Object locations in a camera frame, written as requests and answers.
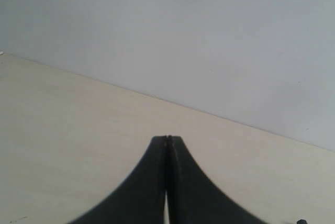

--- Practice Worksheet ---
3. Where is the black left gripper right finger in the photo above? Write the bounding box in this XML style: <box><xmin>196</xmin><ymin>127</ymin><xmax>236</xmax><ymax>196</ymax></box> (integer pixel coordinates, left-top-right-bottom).
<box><xmin>166</xmin><ymin>136</ymin><xmax>264</xmax><ymax>224</ymax></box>

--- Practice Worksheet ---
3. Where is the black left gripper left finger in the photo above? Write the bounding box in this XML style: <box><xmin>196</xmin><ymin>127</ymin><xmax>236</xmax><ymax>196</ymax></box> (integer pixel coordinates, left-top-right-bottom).
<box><xmin>71</xmin><ymin>136</ymin><xmax>167</xmax><ymax>224</ymax></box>

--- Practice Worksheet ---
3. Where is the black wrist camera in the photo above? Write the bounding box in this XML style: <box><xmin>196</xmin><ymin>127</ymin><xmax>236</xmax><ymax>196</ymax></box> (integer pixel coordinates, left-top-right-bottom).
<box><xmin>296</xmin><ymin>219</ymin><xmax>308</xmax><ymax>224</ymax></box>

